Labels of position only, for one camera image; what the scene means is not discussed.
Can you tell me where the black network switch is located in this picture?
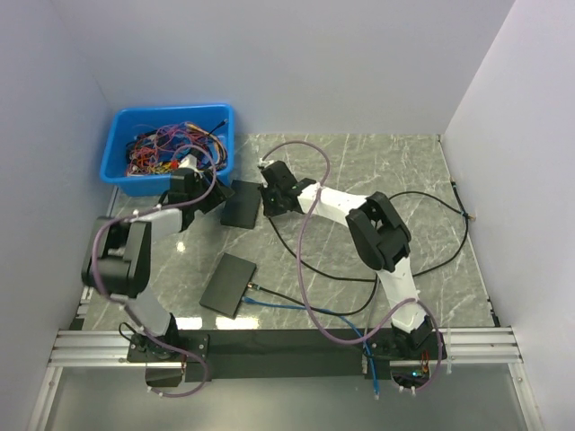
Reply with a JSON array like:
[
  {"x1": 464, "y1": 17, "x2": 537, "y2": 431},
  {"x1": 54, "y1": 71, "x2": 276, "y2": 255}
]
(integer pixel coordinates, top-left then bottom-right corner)
[
  {"x1": 199, "y1": 253, "x2": 257, "y2": 319},
  {"x1": 220, "y1": 180, "x2": 261, "y2": 230}
]

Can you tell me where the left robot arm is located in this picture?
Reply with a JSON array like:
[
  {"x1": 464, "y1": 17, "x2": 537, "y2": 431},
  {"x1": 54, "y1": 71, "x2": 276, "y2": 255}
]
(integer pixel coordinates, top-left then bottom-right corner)
[{"x1": 81, "y1": 168, "x2": 234, "y2": 361}]

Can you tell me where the blue plastic bin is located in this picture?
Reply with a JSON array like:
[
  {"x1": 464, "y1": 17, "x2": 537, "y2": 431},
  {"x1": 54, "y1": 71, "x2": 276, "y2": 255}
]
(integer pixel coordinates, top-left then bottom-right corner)
[{"x1": 100, "y1": 103, "x2": 234, "y2": 197}]

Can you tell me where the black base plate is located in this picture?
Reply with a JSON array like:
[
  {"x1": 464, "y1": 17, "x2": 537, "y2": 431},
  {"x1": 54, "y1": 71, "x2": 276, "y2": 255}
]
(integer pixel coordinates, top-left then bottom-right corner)
[{"x1": 180, "y1": 329, "x2": 447, "y2": 380}]

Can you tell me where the tangled coloured wires bundle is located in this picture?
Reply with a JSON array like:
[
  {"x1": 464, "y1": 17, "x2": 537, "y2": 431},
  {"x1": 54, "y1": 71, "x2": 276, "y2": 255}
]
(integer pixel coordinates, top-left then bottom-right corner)
[{"x1": 123, "y1": 119, "x2": 230, "y2": 177}]

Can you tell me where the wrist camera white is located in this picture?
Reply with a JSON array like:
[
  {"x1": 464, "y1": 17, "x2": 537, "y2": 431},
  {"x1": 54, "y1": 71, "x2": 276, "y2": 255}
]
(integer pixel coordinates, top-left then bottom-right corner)
[
  {"x1": 174, "y1": 154, "x2": 201, "y2": 172},
  {"x1": 257, "y1": 159, "x2": 275, "y2": 172}
]

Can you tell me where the long black ethernet cable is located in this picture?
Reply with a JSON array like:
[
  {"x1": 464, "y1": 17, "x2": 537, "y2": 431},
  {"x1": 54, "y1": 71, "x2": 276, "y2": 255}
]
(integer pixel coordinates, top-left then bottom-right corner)
[{"x1": 267, "y1": 179, "x2": 477, "y2": 284}]

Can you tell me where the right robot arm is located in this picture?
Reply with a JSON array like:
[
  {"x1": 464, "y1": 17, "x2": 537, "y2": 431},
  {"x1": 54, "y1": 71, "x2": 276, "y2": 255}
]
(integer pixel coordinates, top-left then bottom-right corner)
[{"x1": 259, "y1": 161, "x2": 433, "y2": 358}]

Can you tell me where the aluminium rail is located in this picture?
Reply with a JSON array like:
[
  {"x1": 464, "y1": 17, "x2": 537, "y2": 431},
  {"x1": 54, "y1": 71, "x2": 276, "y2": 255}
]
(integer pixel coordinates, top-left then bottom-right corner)
[{"x1": 48, "y1": 328, "x2": 523, "y2": 368}]

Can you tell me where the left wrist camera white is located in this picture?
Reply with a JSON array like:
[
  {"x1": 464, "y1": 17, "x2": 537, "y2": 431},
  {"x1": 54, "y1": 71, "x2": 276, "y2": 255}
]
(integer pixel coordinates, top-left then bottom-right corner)
[{"x1": 174, "y1": 154, "x2": 201, "y2": 172}]

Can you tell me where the blue ethernet cable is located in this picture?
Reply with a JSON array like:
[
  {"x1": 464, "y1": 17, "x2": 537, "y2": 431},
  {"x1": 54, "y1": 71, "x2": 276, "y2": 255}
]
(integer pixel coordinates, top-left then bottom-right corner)
[{"x1": 242, "y1": 295, "x2": 383, "y2": 403}]

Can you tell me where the black ethernet cable short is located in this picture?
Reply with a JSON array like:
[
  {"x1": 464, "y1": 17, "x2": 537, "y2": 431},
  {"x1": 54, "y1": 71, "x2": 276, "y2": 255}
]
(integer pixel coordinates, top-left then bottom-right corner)
[{"x1": 248, "y1": 281, "x2": 377, "y2": 317}]

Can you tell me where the grey ethernet cable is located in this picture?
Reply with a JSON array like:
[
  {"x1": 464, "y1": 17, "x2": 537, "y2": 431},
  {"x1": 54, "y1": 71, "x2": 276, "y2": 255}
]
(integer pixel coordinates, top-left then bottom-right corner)
[{"x1": 361, "y1": 277, "x2": 383, "y2": 374}]

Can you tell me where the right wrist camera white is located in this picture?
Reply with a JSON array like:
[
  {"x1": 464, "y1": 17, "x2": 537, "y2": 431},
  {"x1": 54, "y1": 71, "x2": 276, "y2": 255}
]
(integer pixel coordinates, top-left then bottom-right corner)
[{"x1": 257, "y1": 159, "x2": 275, "y2": 172}]

